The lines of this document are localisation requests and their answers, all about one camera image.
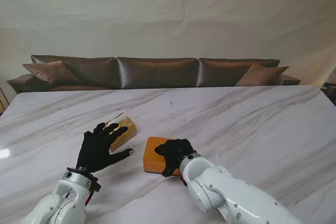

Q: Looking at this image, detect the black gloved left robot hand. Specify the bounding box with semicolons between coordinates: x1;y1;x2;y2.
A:
76;122;134;173

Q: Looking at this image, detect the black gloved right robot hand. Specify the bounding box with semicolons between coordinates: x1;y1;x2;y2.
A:
154;138;197;178

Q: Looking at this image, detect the orange plastic tissue box cover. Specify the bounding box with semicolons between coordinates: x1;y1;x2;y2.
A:
142;136;182;174

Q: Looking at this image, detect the gold tissue pack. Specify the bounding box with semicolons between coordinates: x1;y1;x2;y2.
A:
106;113;138;153

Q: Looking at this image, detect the brown leather sofa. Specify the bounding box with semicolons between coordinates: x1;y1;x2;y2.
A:
7;55;301;94

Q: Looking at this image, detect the brown throw pillow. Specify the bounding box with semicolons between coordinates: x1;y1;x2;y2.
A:
235;63;289;87
22;60;79;86

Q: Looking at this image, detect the wooden background furniture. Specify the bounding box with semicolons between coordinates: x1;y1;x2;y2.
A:
0;86;8;112

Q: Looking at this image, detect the dark background equipment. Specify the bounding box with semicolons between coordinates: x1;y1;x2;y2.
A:
321;68;336;104

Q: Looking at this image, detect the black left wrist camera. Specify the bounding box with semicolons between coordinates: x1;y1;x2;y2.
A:
88;175;102;192

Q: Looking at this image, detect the red black left arm cable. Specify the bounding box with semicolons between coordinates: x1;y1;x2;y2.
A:
84;189;95;206

